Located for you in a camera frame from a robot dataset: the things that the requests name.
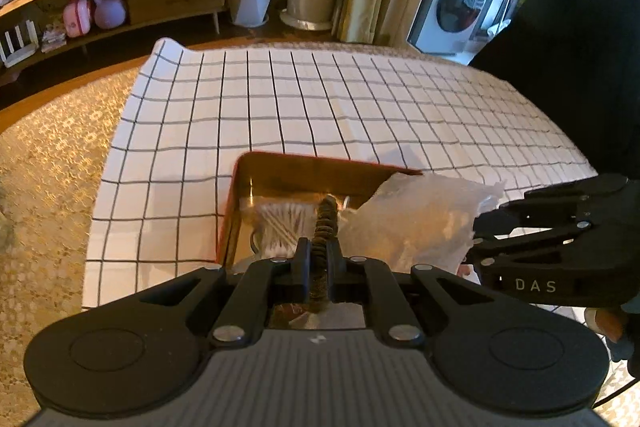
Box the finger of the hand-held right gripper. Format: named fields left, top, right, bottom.
left=470, top=216, right=597, bottom=266
left=497, top=173, right=630, bottom=222

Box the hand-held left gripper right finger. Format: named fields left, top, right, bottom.
left=327, top=239, right=484, bottom=349

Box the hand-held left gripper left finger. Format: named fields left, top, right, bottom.
left=137, top=237, right=314, bottom=349

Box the brown spiral hair tie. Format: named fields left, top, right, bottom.
left=307, top=194, right=342, bottom=316

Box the pack of cotton swabs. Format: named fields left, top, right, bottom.
left=240, top=199, right=322, bottom=259

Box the gold tin box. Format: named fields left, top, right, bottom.
left=215, top=151, right=427, bottom=331

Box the clear plastic bag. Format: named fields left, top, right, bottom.
left=340, top=172, right=507, bottom=276

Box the person's right hand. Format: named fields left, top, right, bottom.
left=583, top=307, right=629, bottom=344

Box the person's black clothing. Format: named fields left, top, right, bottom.
left=469, top=0, right=640, bottom=379

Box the white checked tablecloth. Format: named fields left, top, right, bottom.
left=82, top=38, right=599, bottom=309

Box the purple kettlebell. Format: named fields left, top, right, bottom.
left=90, top=0, right=127, bottom=30

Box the pink kettlebell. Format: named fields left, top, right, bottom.
left=62, top=0, right=94, bottom=39

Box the small stack of booklets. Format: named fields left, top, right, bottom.
left=41, top=24, right=67, bottom=53

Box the small white rack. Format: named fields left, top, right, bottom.
left=0, top=21, right=40, bottom=68

